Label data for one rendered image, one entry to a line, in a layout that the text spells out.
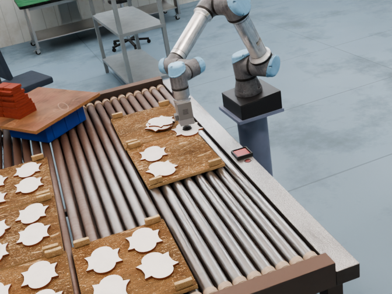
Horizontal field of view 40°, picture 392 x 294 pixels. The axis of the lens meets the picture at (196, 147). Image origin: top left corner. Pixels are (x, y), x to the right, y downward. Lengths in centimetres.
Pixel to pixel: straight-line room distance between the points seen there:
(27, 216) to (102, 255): 48
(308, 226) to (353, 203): 176
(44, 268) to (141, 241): 34
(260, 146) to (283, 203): 100
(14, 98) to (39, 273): 129
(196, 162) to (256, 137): 70
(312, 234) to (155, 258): 54
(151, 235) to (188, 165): 51
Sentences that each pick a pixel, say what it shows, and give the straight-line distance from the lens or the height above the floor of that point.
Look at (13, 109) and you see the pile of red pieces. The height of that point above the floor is 110.
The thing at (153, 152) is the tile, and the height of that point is 94.
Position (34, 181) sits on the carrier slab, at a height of 95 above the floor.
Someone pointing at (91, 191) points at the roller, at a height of 92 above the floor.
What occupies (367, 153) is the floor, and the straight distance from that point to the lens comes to 428.
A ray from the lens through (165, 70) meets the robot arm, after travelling 247.
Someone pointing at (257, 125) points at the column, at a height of 79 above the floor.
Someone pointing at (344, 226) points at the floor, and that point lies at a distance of 351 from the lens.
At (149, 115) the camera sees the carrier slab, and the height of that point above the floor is 94.
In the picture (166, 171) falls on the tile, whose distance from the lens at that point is 235.
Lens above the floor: 208
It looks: 27 degrees down
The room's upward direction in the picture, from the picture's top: 10 degrees counter-clockwise
